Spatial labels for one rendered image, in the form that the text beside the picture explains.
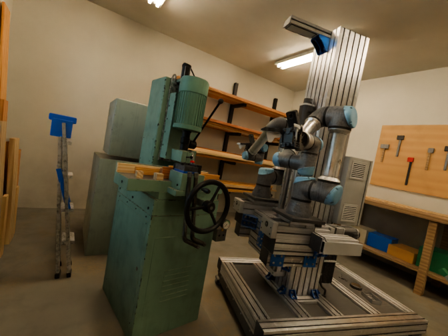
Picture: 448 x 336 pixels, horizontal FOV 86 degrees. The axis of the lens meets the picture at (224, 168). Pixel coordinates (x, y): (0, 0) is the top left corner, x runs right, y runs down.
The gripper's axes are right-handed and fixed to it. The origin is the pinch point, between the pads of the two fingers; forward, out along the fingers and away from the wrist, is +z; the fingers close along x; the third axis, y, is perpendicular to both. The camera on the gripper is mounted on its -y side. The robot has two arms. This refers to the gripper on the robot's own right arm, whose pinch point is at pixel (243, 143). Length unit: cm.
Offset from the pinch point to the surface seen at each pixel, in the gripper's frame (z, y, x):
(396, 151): -35, 0, 243
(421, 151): -64, -2, 244
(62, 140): 2, 4, -152
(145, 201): -68, 32, -111
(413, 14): -81, -130, 127
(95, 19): 176, -146, -122
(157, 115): -39, -16, -98
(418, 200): -72, 61, 237
